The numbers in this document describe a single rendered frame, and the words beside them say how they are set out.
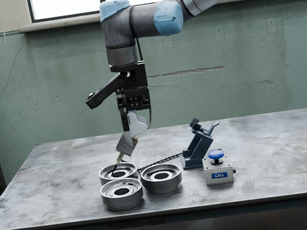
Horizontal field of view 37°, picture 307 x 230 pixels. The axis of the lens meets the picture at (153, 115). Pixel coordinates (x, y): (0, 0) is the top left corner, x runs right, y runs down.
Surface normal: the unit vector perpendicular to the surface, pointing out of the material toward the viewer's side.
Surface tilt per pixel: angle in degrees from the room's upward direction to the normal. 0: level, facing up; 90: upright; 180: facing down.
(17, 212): 0
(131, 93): 90
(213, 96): 90
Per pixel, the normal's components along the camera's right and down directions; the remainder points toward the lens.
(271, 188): -0.15, -0.94
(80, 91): 0.00, 0.30
